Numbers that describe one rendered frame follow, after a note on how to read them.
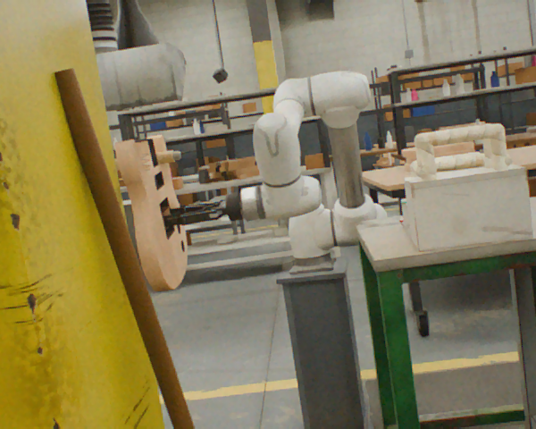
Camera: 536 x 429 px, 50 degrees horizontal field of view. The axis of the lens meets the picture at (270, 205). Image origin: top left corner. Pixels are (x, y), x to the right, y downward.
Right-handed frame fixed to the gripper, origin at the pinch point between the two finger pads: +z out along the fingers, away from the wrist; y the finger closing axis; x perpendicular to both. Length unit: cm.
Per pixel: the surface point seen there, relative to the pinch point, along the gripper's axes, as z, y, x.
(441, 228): -69, -13, -11
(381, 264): -53, -15, -17
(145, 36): 0, 16, 49
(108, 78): 6.0, -4.7, 38.3
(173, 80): -10.0, -5.0, 34.8
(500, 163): -85, -12, 3
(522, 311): -101, 28, -56
